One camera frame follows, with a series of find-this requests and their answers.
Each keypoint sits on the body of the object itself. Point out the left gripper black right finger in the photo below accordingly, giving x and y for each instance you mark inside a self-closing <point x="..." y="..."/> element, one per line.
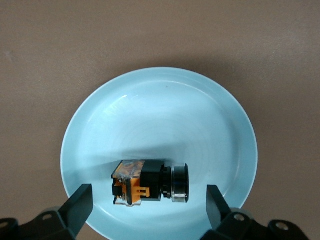
<point x="220" y="215"/>

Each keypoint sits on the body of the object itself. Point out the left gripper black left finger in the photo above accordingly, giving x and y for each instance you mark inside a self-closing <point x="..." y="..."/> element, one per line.
<point x="75" y="207"/>

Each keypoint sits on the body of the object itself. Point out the orange push-button switch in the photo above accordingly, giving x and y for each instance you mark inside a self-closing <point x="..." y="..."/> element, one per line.
<point x="147" y="182"/>

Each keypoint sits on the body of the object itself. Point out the light blue round plate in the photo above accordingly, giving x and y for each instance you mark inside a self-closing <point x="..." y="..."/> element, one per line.
<point x="160" y="120"/>

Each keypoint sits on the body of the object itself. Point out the brown table cover mat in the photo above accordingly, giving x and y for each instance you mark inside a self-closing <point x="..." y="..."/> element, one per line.
<point x="50" y="50"/>

